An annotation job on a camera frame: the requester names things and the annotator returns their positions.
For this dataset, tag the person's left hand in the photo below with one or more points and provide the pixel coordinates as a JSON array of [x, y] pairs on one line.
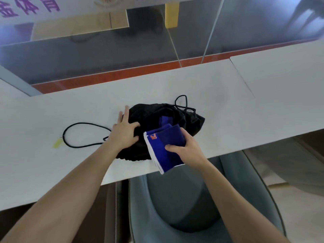
[[121, 135]]

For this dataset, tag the person's right hand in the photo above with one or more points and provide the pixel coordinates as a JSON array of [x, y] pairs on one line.
[[192, 154]]

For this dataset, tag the person's right thumb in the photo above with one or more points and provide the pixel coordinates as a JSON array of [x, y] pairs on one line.
[[173, 148]]

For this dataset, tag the person's left middle finger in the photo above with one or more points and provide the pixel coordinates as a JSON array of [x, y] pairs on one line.
[[120, 118]]

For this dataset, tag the person's left thumb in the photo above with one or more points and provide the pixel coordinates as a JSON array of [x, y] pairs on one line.
[[134, 126]]

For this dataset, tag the blue cloth white edge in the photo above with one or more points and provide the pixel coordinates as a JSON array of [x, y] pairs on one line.
[[164, 141]]

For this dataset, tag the person's left forearm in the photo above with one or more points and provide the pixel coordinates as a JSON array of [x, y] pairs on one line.
[[65, 194]]

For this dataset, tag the person's right forearm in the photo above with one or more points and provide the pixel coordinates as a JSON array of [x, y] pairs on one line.
[[235, 207]]

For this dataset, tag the grey upholstered chair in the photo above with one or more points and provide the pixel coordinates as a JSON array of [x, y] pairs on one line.
[[177, 199]]

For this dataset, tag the small yellow tag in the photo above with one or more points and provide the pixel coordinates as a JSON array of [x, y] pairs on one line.
[[57, 142]]

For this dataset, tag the light wooden panel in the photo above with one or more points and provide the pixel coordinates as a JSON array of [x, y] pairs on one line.
[[81, 26]]

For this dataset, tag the white banner purple characters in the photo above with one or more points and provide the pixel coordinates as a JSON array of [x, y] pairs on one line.
[[63, 7]]

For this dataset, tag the yellow post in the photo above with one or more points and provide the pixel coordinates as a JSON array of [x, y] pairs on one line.
[[172, 15]]

